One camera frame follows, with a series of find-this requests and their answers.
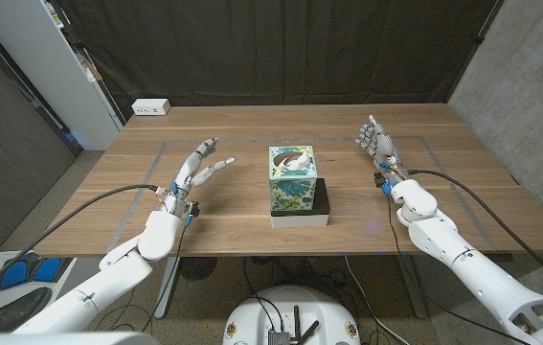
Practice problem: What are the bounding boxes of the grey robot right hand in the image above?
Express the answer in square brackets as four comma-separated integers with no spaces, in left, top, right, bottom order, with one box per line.
[353,113,410,186]

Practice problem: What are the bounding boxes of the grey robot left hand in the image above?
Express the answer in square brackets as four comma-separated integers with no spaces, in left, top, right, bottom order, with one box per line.
[158,136,237,218]

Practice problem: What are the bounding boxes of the white tissue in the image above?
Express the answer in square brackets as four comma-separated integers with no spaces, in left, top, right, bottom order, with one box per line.
[278,148,313,172]

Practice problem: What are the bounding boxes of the teal floral tissue box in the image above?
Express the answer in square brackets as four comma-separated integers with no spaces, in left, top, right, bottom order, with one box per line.
[268,145,319,213]

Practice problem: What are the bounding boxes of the black and white box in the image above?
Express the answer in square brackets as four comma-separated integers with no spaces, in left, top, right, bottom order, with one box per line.
[269,177,331,229]

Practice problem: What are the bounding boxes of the white power strip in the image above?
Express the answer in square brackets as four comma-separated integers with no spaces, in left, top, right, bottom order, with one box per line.
[130,98,172,117]

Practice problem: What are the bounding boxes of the black round ribbed disc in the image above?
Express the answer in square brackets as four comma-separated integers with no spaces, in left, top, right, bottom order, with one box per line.
[177,256,218,282]

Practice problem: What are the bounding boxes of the white table leg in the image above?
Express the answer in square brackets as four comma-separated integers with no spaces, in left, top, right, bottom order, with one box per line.
[153,256,182,321]

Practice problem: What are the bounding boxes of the grey table leg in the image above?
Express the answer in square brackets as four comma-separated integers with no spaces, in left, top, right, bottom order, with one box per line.
[395,253,429,321]

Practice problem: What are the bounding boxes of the white robot torso base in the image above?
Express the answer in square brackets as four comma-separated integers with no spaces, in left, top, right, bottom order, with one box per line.
[221,285,362,345]

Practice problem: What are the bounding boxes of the white foot pedal unit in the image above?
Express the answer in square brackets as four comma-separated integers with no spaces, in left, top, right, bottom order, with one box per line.
[0,249,79,311]

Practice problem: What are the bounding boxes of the black antenna module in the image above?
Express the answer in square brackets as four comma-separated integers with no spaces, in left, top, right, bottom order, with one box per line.
[266,304,321,345]

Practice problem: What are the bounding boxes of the white cabinet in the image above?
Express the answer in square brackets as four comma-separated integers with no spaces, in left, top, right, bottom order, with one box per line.
[0,0,124,151]

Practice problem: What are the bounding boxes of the white robot chest shell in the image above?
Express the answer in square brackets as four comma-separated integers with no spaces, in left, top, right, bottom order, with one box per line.
[0,331,160,345]

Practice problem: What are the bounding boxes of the black shoe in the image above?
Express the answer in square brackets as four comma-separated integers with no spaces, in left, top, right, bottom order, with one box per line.
[0,286,54,333]

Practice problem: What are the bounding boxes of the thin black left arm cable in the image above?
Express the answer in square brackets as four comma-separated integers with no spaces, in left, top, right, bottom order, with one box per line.
[141,222,189,334]

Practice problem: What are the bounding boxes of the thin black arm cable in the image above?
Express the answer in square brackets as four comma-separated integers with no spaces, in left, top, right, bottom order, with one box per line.
[141,222,189,334]
[387,191,533,345]

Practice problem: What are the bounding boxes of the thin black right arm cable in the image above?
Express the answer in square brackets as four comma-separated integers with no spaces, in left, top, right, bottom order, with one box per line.
[387,191,533,345]

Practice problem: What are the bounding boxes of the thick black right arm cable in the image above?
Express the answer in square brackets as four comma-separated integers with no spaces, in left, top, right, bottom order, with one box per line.
[407,168,543,292]

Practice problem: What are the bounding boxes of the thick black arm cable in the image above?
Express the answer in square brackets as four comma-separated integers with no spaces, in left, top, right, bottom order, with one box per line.
[0,183,160,306]
[407,168,543,292]

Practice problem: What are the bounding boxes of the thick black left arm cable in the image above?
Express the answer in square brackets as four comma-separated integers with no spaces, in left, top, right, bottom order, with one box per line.
[0,183,160,306]

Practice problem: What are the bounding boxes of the black floor cable bundle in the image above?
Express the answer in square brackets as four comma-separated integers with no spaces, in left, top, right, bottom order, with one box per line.
[241,256,363,327]

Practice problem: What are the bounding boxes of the white floor cable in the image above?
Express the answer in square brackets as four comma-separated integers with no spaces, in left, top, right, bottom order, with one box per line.
[342,253,414,345]

